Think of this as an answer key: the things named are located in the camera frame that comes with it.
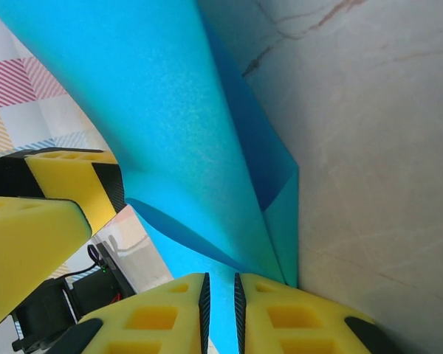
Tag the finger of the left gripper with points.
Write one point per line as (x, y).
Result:
(26, 250)
(66, 177)

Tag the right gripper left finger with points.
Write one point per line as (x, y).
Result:
(151, 317)

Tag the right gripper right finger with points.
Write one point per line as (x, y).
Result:
(291, 321)

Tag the blue paper sheet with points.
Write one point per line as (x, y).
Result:
(177, 110)

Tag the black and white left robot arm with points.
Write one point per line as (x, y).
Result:
(59, 309)

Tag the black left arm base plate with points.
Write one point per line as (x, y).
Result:
(116, 267)

